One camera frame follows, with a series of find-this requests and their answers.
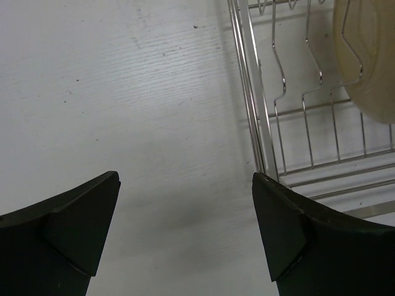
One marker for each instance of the cream floral plate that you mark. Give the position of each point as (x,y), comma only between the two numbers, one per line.
(363,33)

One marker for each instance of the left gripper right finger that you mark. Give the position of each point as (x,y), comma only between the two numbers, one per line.
(312,249)

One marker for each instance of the wire dish rack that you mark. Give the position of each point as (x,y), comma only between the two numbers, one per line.
(306,132)

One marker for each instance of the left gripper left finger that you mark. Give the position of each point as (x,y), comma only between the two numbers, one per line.
(54,247)

